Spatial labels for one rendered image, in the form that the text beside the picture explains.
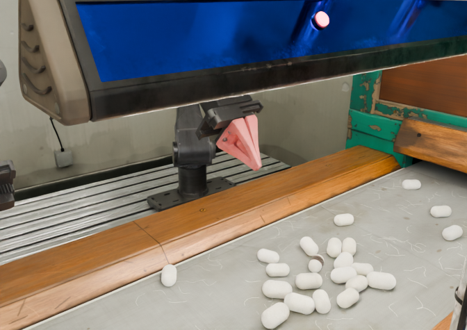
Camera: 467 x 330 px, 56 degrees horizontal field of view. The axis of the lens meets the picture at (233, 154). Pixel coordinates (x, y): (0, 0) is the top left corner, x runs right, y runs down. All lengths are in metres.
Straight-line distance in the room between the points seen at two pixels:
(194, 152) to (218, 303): 0.41
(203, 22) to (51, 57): 0.10
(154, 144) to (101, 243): 2.11
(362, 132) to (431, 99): 0.18
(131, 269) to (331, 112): 1.79
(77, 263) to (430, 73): 0.74
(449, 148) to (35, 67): 0.77
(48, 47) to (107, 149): 2.41
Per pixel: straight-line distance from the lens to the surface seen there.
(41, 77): 0.26
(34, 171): 2.57
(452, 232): 0.76
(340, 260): 0.63
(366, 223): 0.78
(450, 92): 0.97
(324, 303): 0.56
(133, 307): 0.59
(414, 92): 1.00
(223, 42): 0.29
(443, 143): 0.92
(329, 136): 2.33
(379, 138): 1.05
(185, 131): 0.92
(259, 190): 0.80
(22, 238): 0.93
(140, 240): 0.67
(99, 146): 2.63
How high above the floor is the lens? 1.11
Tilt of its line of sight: 21 degrees down
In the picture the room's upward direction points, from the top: straight up
